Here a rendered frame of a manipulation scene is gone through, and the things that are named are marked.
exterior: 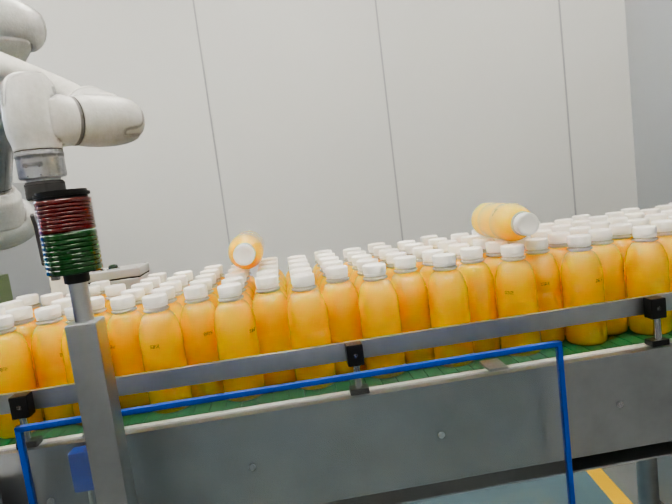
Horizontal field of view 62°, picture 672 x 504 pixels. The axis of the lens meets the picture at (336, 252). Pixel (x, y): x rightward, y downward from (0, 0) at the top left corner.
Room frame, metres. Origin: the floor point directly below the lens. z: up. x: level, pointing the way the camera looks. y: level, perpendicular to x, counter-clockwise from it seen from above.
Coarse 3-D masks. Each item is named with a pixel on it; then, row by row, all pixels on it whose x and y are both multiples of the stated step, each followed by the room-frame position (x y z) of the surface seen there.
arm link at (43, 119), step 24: (24, 72) 1.12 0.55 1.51; (0, 96) 1.13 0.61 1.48; (24, 96) 1.10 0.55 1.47; (48, 96) 1.13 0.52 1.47; (24, 120) 1.10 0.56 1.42; (48, 120) 1.12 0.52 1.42; (72, 120) 1.16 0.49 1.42; (24, 144) 1.11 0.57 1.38; (48, 144) 1.12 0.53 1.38; (72, 144) 1.19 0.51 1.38
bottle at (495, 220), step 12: (480, 204) 1.11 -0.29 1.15; (492, 204) 1.05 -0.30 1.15; (504, 204) 1.00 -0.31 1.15; (516, 204) 0.98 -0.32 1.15; (480, 216) 1.06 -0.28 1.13; (492, 216) 1.00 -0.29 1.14; (504, 216) 0.97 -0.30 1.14; (480, 228) 1.07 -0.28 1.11; (492, 228) 1.00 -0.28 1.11; (504, 228) 0.97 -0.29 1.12; (516, 240) 0.98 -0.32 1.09
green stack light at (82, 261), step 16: (48, 240) 0.65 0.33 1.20; (64, 240) 0.65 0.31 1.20; (80, 240) 0.66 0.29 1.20; (96, 240) 0.68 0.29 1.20; (48, 256) 0.66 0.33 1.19; (64, 256) 0.65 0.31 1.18; (80, 256) 0.66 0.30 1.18; (96, 256) 0.68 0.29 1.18; (48, 272) 0.66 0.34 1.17; (64, 272) 0.65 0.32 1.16; (80, 272) 0.66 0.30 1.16
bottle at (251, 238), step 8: (248, 232) 1.14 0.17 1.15; (256, 232) 1.20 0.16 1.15; (232, 240) 1.07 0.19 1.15; (240, 240) 1.05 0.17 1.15; (248, 240) 1.05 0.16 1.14; (256, 240) 1.07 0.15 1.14; (232, 248) 1.05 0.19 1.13; (256, 248) 1.05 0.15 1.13; (264, 248) 1.18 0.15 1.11; (232, 256) 1.05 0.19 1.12; (256, 256) 1.05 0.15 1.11; (256, 264) 1.07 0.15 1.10
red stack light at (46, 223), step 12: (36, 204) 0.66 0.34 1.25; (48, 204) 0.65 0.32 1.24; (60, 204) 0.65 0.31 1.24; (72, 204) 0.66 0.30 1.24; (84, 204) 0.67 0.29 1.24; (36, 216) 0.66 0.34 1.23; (48, 216) 0.65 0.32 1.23; (60, 216) 0.65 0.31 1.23; (72, 216) 0.66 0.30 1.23; (84, 216) 0.67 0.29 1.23; (48, 228) 0.65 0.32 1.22; (60, 228) 0.65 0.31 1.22; (72, 228) 0.66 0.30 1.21; (84, 228) 0.67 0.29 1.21
